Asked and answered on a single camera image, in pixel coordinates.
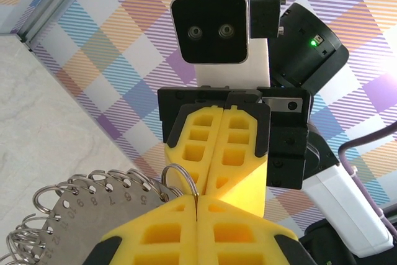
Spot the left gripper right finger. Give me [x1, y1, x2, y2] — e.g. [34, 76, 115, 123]
[196, 196, 314, 265]

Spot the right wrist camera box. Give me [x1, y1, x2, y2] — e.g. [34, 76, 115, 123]
[169, 0, 251, 65]

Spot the aluminium corner post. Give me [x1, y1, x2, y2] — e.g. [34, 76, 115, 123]
[11, 0, 102, 52]

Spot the metal keyring plate with rings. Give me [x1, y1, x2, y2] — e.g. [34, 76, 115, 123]
[6, 163, 199, 265]

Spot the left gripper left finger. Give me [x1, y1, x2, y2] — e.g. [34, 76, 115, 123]
[87, 194, 199, 265]

